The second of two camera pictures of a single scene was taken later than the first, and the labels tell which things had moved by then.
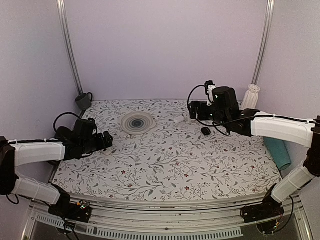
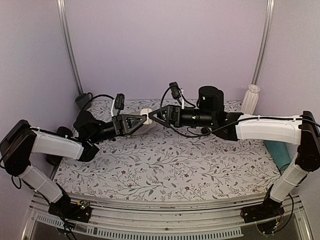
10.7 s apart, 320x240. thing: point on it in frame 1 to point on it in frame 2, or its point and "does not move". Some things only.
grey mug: x=83 y=100 does not move
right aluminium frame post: x=266 y=40 does not move
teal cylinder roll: x=279 y=151 does not move
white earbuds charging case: x=108 y=152 to x=146 y=111
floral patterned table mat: x=159 y=153 does not move
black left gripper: x=102 y=144 to x=122 y=124
